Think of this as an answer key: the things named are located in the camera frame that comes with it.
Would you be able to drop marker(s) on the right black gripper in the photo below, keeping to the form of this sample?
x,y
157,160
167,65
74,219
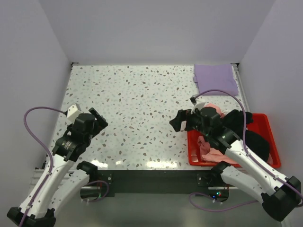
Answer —
x,y
176,123

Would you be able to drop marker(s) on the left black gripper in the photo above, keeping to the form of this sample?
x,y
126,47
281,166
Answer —
x,y
102,123

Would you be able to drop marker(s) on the pink t shirt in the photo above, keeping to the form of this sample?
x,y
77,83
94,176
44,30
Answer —
x,y
222,140

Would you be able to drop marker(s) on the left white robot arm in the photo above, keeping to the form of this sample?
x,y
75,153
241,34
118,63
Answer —
x,y
48,196

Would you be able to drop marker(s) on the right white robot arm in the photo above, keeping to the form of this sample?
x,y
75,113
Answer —
x,y
277,193

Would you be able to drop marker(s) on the folded purple t shirt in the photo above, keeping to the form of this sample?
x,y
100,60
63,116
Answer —
x,y
218,77

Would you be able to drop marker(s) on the red plastic bin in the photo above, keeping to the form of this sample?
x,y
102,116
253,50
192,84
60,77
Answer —
x,y
260,126

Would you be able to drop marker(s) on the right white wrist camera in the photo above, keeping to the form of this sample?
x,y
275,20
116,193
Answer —
x,y
197,104

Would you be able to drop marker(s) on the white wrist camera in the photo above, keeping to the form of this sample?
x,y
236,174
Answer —
x,y
197,104
73,112

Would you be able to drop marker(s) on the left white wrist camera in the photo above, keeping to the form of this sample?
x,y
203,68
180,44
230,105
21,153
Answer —
x,y
73,112

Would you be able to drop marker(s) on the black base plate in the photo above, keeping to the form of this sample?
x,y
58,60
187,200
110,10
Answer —
x,y
163,182

